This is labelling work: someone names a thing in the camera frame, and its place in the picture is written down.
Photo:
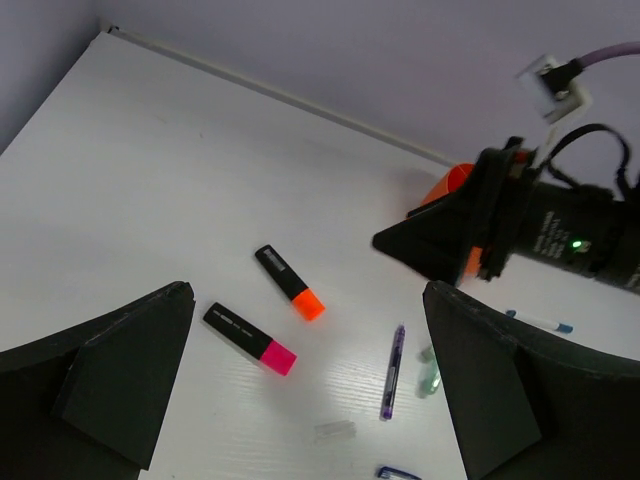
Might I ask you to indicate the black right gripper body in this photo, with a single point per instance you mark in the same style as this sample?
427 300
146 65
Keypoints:
541 213

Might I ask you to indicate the clear plastic pen cap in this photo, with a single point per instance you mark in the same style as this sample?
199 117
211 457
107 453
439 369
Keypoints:
335 431

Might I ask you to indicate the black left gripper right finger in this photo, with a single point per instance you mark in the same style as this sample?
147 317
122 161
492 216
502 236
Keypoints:
526 404

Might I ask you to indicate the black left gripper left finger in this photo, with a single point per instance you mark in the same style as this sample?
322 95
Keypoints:
89 402

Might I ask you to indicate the orange highlighter black body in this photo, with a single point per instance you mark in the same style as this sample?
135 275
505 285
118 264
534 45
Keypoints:
301 297

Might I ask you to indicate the green translucent utility knife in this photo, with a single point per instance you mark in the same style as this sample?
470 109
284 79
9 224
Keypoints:
430 379

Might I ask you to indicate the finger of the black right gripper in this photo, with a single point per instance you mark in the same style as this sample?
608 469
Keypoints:
437 240

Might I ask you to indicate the pink highlighter black body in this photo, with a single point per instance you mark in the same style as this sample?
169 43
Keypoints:
250 339

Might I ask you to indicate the orange round organizer container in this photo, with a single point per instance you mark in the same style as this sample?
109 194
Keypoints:
450 182

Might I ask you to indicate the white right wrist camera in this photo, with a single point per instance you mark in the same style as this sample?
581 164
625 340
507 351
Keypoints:
553 89

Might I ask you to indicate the blue pen cap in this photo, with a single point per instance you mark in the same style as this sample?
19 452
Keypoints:
391 473

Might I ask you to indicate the blue-capped white marker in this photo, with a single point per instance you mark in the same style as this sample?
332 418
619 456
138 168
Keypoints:
546 324

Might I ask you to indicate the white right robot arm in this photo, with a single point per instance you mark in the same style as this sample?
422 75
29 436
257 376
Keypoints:
630 195

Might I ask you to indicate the purple gel pen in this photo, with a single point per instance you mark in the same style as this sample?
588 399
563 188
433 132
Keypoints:
387 404

